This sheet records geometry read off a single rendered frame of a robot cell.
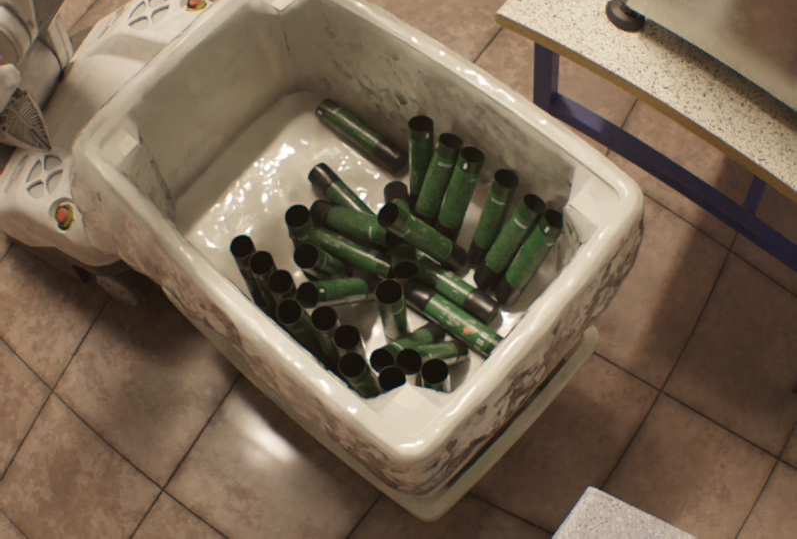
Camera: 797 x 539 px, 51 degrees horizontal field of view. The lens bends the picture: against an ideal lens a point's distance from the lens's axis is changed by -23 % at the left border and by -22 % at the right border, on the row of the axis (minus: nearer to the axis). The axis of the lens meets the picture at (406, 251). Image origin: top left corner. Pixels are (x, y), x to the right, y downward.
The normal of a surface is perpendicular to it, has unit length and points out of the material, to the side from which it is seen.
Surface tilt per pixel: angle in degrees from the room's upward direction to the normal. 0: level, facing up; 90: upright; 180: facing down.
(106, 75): 0
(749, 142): 0
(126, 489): 0
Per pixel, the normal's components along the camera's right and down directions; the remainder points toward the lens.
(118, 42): -0.40, 0.68
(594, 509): -0.07, -0.43
